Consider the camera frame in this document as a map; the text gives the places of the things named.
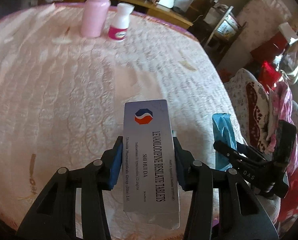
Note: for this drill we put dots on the wooden chair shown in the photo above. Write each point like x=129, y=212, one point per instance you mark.
x=225, y=31

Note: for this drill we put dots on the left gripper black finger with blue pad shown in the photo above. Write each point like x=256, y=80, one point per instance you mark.
x=222, y=205
x=52, y=215

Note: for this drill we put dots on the wooden cabinet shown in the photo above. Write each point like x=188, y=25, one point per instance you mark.
x=160, y=12

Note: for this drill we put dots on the pink patterned garment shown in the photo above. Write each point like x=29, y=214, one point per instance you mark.
x=280, y=108

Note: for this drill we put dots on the white pill bottle magenta label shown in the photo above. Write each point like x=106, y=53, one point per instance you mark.
x=120, y=23

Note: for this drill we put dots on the red cushion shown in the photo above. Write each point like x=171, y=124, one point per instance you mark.
x=268, y=76

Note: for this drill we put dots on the pink quilted table cover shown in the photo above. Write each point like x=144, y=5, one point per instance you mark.
x=62, y=96

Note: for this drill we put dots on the white tablet box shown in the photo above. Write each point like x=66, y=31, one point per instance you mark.
x=149, y=170

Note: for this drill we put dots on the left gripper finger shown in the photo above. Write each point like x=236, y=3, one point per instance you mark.
x=239, y=161
x=252, y=153

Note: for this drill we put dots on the pink bottle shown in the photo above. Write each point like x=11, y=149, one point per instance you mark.
x=94, y=17

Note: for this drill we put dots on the blue plastic bag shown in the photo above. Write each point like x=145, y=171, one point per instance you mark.
x=223, y=131

